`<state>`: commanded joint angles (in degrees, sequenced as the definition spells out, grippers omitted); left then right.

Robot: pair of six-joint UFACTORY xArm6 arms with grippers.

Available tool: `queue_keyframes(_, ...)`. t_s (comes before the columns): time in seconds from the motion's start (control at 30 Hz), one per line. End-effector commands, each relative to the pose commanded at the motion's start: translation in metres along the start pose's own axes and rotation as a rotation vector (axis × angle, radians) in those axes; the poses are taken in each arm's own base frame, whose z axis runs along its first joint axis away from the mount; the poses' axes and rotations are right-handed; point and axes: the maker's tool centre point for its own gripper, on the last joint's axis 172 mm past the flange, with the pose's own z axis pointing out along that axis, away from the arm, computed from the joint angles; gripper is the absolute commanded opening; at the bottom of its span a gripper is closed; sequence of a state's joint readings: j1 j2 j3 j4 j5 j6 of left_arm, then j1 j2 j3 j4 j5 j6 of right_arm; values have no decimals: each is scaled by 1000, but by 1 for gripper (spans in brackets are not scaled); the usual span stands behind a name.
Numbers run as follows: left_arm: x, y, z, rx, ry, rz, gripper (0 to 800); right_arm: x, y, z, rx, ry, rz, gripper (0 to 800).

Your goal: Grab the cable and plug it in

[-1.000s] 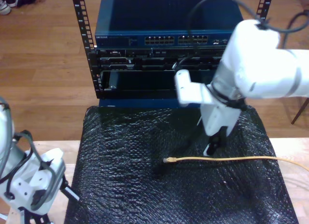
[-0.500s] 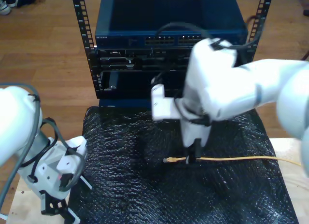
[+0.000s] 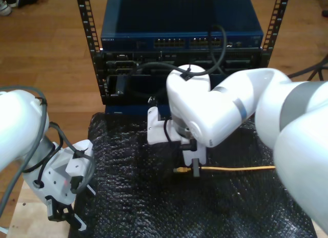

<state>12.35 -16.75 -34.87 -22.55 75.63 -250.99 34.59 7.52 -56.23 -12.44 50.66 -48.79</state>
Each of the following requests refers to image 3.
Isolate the yellow network cable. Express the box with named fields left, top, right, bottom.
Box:
left=173, top=165, right=276, bottom=175

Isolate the black bubble mat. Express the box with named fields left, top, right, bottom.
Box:
left=68, top=112, right=318, bottom=238

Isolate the blue rack base board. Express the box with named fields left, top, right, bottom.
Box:
left=105, top=104, right=151, bottom=116

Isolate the black rack server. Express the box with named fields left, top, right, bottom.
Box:
left=101, top=51, right=262, bottom=77

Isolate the white sneaker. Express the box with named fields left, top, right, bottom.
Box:
left=0, top=0, right=13, bottom=17

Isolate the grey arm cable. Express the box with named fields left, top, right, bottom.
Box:
left=286, top=65, right=328, bottom=79
left=0, top=86, right=50, bottom=213

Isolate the blue network switch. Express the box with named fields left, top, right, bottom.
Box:
left=100, top=0, right=264, bottom=53

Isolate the black perforated rack post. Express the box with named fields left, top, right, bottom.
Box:
left=75, top=0, right=108, bottom=106
left=258, top=0, right=292, bottom=69

